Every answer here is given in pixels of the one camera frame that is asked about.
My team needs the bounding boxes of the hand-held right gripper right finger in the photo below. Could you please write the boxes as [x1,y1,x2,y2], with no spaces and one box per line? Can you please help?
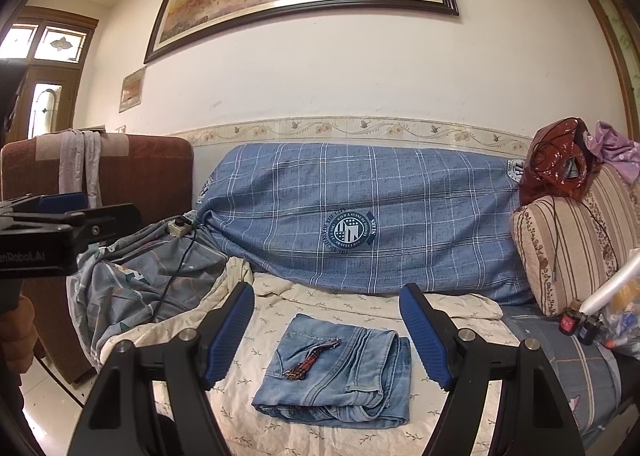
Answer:
[399,282,583,456]

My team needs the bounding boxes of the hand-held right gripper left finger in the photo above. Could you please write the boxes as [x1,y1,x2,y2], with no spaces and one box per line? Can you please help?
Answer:
[67,281,257,456]

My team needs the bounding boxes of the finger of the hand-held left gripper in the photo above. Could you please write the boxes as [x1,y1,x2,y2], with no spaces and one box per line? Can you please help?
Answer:
[0,203,142,252]
[0,192,90,217]

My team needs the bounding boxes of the blue denim pants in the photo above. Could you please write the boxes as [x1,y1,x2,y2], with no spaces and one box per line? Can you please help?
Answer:
[251,313,412,429]

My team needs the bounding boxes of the grey hanging cloth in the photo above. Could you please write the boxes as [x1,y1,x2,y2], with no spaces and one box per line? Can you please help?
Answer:
[59,130,103,209]

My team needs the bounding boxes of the cream floral blanket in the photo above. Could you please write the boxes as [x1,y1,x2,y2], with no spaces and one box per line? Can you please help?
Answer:
[97,256,506,456]

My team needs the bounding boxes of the wooden door with glass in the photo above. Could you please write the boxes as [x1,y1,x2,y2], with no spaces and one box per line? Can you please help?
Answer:
[0,6,101,142]

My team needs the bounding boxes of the blue plaid cover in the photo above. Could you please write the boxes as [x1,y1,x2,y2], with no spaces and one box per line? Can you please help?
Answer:
[192,142,533,307]

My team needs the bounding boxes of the striped beige pillow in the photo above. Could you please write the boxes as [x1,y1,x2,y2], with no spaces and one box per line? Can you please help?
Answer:
[510,163,640,317]

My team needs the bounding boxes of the red-brown plastic bag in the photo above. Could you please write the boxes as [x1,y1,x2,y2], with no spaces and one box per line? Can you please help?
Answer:
[519,117,603,209]

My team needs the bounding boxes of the purple cloth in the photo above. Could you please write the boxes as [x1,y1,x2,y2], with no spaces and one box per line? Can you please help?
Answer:
[587,120,640,184]

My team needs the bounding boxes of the black power cable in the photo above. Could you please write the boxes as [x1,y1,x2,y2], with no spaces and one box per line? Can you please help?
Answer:
[150,221,201,322]

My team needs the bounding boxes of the small wall picture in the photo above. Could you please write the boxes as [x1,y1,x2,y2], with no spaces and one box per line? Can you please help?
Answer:
[119,66,147,113]

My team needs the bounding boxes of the wooden door frame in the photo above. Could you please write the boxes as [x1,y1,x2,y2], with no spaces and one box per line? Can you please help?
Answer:
[560,0,640,137]

